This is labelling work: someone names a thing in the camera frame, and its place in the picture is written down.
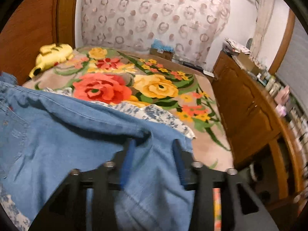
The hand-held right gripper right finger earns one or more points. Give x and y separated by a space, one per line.
181 167

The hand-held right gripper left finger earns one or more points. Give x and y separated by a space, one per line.
128 163

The blue denim pants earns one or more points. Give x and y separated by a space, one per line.
72 130

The white blue-flowered bed sheet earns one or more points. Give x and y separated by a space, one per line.
166 118

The floral plush blanket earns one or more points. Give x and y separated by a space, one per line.
154 86

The brown wooden cabinet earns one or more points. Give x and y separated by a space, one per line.
243 105

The small cardboard box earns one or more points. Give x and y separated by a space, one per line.
161 54

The blue plastic bag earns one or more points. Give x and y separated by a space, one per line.
162 43

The open cardboard box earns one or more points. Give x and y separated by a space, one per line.
249 62

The row of small bottles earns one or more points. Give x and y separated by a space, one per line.
284 96

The yellow plush toy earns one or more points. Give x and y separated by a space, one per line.
51 57

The stack of printed papers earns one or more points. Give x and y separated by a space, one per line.
235 45

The grey window blind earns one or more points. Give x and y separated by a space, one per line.
296 67

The white lace curtain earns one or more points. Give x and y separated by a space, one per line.
263 21

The wooden window frame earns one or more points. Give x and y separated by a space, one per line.
284 43

